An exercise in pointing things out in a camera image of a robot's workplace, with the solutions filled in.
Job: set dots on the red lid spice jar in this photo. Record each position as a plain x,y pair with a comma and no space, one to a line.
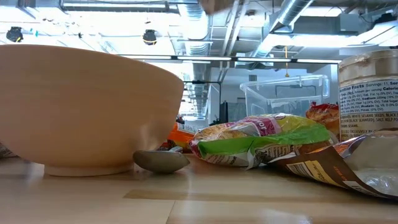
166,145

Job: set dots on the green yellow ramen packet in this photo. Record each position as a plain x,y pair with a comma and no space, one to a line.
258,140

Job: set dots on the orange brown snack packet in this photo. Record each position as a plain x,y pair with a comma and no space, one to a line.
311,168

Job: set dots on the tan lid seasoning jar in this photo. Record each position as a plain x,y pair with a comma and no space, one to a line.
370,102

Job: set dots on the black background monitor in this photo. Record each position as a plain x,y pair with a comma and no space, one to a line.
224,112

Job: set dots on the clear plastic bin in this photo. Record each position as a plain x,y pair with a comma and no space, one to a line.
280,90

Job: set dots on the long pendant light strip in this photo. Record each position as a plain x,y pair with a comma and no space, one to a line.
264,59

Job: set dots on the black ceiling lamp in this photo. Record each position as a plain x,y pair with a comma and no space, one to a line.
14,34
149,37

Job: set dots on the tan wooden bowl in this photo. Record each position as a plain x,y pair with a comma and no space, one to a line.
81,109

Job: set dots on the grey ventilation unit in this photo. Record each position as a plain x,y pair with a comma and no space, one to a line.
326,23

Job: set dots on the corrugated silver duct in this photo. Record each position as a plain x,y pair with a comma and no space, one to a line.
196,21

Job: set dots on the silver ceiling duct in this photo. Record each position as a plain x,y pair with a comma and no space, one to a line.
292,12

